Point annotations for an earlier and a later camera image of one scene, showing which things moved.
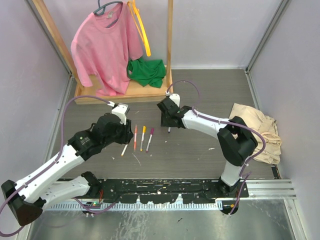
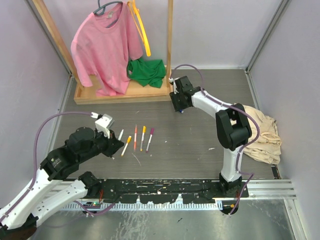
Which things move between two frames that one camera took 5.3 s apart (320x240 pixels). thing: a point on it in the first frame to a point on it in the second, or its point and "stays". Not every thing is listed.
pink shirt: (103, 46) stays
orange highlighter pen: (135, 137) stays
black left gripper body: (121, 135) to (108, 145)
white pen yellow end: (124, 150) stays
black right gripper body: (165, 121) to (177, 100)
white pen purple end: (149, 140) stays
